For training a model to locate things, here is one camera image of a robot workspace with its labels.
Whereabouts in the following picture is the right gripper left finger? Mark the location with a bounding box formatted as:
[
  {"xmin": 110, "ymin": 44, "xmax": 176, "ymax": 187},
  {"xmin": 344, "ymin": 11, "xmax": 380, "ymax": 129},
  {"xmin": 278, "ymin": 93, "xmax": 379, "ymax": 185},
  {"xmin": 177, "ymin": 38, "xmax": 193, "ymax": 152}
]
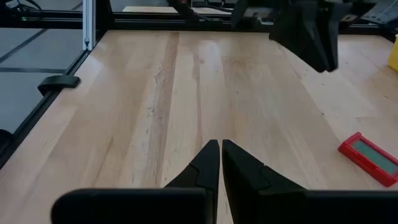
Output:
[{"xmin": 50, "ymin": 139, "xmax": 221, "ymax": 224}]

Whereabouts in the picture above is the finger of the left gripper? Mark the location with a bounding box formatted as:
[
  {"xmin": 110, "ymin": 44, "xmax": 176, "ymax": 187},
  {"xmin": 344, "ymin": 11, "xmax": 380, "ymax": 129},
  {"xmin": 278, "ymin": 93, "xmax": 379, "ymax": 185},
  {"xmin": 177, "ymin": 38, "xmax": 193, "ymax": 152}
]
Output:
[
  {"xmin": 268, "ymin": 15, "xmax": 330, "ymax": 73},
  {"xmin": 317, "ymin": 14, "xmax": 340, "ymax": 72}
]

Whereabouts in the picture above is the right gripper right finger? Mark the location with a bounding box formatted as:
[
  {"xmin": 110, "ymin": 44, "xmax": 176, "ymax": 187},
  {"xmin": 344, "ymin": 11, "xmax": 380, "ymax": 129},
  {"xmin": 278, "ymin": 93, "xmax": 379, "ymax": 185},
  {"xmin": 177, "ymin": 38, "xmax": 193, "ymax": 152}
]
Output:
[{"xmin": 221, "ymin": 139, "xmax": 398, "ymax": 224}]

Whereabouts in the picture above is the yellow plastic basket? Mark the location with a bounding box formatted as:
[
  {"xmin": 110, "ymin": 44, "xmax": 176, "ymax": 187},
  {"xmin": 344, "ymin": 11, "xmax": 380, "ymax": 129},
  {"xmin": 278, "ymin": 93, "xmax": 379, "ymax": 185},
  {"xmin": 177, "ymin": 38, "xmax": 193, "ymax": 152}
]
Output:
[{"xmin": 387, "ymin": 33, "xmax": 398, "ymax": 73}]

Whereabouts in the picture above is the red digital clock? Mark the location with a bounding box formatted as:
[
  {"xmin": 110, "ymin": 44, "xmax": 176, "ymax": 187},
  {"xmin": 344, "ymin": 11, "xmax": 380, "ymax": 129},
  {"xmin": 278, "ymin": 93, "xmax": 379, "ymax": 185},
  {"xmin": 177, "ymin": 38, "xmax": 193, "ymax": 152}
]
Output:
[{"xmin": 338, "ymin": 131, "xmax": 398, "ymax": 188}]

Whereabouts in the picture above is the silver aluminium extrusion bar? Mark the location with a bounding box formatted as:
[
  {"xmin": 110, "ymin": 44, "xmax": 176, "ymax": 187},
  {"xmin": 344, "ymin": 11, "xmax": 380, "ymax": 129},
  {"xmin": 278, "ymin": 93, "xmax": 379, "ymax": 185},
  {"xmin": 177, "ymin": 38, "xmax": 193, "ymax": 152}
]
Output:
[{"xmin": 81, "ymin": 0, "xmax": 96, "ymax": 51}]

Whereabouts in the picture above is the black table bracket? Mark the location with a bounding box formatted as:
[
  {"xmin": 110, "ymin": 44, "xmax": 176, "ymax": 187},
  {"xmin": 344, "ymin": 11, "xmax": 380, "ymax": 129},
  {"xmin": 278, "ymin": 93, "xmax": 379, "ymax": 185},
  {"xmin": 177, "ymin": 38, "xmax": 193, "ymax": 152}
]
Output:
[
  {"xmin": 37, "ymin": 74, "xmax": 81, "ymax": 96},
  {"xmin": 0, "ymin": 128, "xmax": 14, "ymax": 155}
]

